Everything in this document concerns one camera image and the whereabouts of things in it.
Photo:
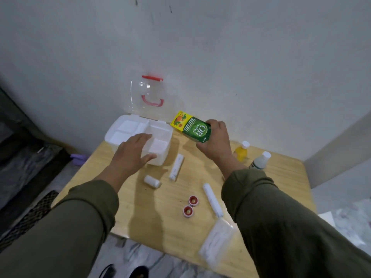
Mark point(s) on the person's right forearm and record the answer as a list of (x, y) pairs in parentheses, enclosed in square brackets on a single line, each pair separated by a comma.
[(289, 234)]

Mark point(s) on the black patterned floor mat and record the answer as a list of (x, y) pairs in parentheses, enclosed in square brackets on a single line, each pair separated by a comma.
[(29, 220)]

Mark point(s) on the white paper sheet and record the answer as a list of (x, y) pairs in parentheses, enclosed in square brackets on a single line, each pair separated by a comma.
[(327, 218)]

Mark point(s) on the person's left forearm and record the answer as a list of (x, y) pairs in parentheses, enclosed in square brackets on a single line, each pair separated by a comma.
[(58, 237)]

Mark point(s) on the person's right hand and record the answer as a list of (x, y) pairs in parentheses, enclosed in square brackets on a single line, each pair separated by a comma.
[(218, 147)]

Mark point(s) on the wooden table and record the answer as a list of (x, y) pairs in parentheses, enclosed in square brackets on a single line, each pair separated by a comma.
[(162, 217)]

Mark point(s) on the purple plastic item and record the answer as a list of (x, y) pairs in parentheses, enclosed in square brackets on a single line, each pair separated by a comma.
[(78, 159)]

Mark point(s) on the person's left black sandal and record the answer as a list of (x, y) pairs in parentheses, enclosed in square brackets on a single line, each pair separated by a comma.
[(139, 272)]

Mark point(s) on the white bottle green label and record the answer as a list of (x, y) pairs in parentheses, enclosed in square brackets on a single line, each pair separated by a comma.
[(259, 162)]

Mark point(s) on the person's left hand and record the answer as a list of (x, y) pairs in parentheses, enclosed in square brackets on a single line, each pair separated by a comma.
[(127, 159)]

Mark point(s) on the red tape roll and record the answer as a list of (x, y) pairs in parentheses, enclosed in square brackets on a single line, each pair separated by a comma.
[(184, 211), (189, 201)]

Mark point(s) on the green medicine box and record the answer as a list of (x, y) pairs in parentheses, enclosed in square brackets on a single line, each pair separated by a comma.
[(194, 130)]

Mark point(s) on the long white bandage roll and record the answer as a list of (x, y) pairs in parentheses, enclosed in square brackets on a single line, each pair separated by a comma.
[(213, 199), (176, 167)]

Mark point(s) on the short white bandage roll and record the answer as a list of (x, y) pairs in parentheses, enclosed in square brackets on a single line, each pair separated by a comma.
[(152, 181)]

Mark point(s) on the clear bag of cotton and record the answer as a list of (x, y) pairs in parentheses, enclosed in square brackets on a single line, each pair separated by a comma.
[(216, 246)]

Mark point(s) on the white first aid box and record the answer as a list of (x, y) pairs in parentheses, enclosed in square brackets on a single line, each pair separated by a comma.
[(130, 130)]

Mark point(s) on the yellow liquid bottle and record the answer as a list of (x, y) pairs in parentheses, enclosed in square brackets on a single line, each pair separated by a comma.
[(241, 153)]

